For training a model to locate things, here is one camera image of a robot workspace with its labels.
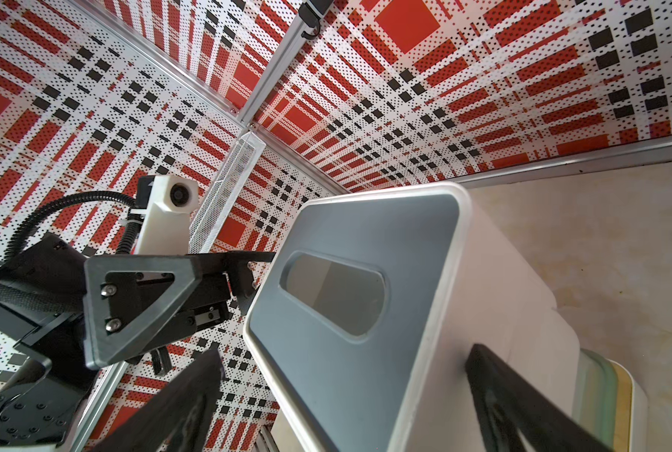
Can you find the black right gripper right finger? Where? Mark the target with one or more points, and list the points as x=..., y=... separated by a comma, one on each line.
x=512, y=414

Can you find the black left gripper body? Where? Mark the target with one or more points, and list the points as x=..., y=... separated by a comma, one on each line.
x=206, y=307

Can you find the white tissue box grey lid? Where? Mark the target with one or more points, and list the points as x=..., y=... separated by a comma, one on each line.
x=367, y=315

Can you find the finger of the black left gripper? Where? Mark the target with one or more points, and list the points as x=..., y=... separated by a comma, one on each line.
x=129, y=298
x=242, y=286

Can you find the mint green tissue box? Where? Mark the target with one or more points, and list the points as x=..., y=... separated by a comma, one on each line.
x=596, y=395

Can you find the black wall hook rail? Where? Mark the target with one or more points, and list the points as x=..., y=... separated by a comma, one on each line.
x=311, y=12

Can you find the large white box bamboo lid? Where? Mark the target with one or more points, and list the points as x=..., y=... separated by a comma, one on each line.
x=632, y=409

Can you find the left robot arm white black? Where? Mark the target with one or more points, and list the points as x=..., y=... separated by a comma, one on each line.
x=72, y=315

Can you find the white wire mesh wall basket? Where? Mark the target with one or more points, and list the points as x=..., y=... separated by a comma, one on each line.
x=224, y=191

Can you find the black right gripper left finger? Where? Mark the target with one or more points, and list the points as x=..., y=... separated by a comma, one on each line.
x=179, y=416

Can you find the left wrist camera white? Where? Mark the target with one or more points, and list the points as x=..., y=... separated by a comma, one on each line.
x=165, y=204

